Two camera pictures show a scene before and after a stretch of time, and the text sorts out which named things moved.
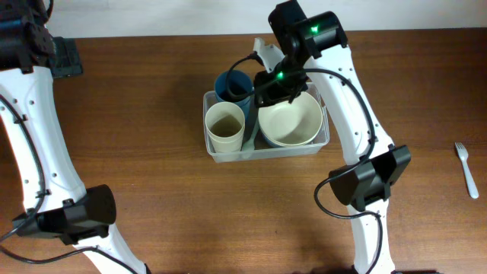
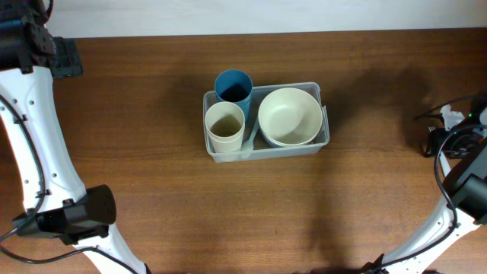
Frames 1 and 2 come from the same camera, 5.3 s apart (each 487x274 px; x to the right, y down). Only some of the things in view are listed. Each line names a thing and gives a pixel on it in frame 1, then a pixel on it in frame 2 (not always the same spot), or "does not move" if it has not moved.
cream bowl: (285, 124) does not move
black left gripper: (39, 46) does not move
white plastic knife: (248, 148) does not move
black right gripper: (262, 84) -> (432, 141)
